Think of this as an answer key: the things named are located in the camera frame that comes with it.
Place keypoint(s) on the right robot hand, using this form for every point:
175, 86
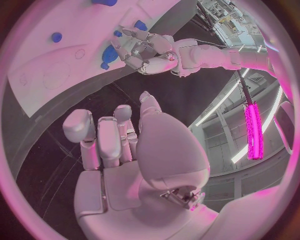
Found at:
164, 150

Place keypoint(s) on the blue plug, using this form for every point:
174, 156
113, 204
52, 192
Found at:
140, 25

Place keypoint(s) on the glowing light bar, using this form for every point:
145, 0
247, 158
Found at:
254, 131

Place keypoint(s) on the white task board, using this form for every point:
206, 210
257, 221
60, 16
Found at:
70, 24

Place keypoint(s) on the blue gear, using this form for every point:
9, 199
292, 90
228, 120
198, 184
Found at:
109, 55

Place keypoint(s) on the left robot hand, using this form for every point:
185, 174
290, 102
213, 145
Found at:
154, 63

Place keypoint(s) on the small blue peg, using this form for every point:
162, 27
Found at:
56, 37
118, 33

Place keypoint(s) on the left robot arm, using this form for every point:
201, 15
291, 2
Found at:
211, 56

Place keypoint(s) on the tall blue peg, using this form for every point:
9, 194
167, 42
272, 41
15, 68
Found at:
104, 1

